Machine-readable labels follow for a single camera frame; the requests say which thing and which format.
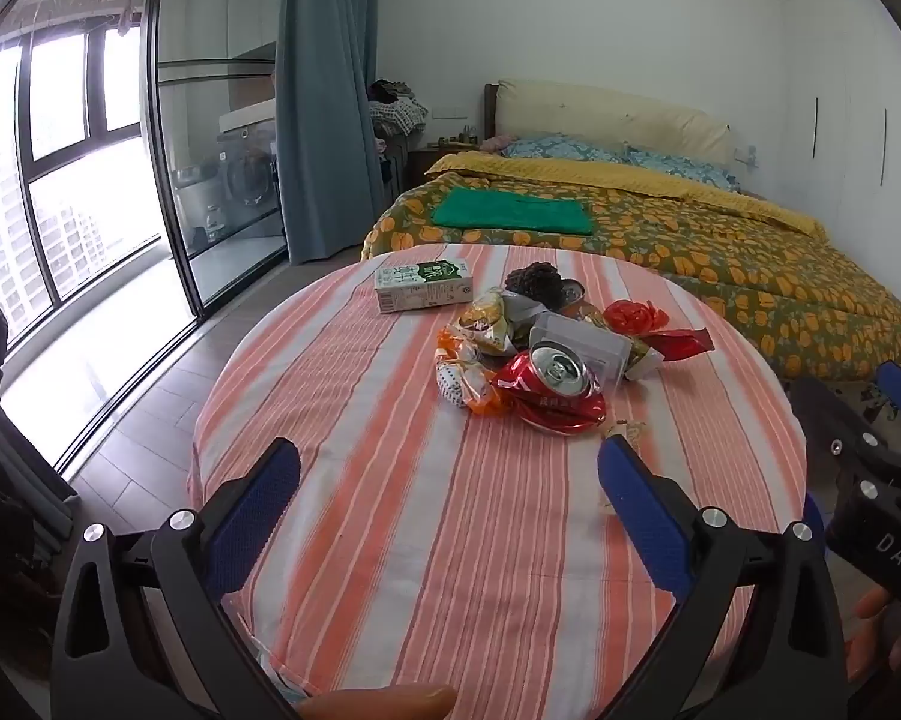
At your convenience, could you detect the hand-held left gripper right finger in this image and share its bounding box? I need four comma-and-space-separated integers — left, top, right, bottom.
597, 435, 849, 720

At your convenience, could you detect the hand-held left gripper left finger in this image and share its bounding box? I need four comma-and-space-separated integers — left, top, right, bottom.
51, 436, 324, 720

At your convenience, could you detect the green and white milk carton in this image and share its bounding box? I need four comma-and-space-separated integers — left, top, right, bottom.
375, 258, 474, 314

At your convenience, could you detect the person's right hand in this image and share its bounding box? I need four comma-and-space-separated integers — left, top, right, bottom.
844, 586, 901, 691

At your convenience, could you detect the person's left hand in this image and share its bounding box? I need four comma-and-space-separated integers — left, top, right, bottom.
300, 682, 460, 720

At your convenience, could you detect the crushed red soda can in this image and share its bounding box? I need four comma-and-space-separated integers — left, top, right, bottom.
491, 341, 609, 436

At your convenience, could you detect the orange striped tablecloth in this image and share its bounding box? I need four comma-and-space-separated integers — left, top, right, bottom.
187, 242, 810, 720

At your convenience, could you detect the red foil wrapper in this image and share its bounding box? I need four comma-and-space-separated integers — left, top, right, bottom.
630, 326, 716, 380

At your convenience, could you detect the floral orange and green blanket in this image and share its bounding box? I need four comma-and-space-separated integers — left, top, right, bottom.
360, 172, 901, 383

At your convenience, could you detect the clear plastic cup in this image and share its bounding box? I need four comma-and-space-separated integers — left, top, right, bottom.
529, 313, 635, 383

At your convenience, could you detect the red plastic mesh ball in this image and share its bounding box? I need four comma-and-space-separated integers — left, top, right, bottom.
604, 298, 665, 335

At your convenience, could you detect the orange tin can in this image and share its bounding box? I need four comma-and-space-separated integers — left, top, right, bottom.
555, 279, 609, 327

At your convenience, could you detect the orange and white snack packet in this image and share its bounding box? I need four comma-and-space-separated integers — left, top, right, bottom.
435, 330, 511, 415

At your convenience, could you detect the yellow snack bag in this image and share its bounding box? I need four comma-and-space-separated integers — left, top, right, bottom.
450, 289, 545, 357

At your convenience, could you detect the dark pine cone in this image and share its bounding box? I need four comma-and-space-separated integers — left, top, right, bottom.
504, 261, 564, 301

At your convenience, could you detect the white wardrobe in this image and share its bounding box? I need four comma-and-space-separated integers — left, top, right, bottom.
780, 0, 901, 316

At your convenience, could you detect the blue floral pillow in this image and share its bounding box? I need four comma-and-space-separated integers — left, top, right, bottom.
502, 133, 627, 164
626, 148, 740, 192

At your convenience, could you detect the yellow blanket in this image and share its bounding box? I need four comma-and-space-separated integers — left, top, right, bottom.
424, 151, 830, 237

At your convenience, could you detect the folded green cloth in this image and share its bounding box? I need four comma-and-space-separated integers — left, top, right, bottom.
430, 189, 595, 236

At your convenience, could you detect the washing machine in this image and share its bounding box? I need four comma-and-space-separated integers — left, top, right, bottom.
216, 127, 280, 211

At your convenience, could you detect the wooden nightstand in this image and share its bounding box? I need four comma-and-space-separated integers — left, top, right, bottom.
407, 148, 459, 188

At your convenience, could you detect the cream headboard cushion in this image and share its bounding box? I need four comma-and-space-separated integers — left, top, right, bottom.
493, 79, 732, 166

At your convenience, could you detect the pile of clothes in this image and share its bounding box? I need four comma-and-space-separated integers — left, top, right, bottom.
367, 79, 429, 143

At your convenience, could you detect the blue-grey curtain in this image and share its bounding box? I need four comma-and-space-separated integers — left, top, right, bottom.
274, 0, 382, 265

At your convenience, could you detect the sliding glass door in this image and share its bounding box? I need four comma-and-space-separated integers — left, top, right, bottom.
142, 0, 286, 316

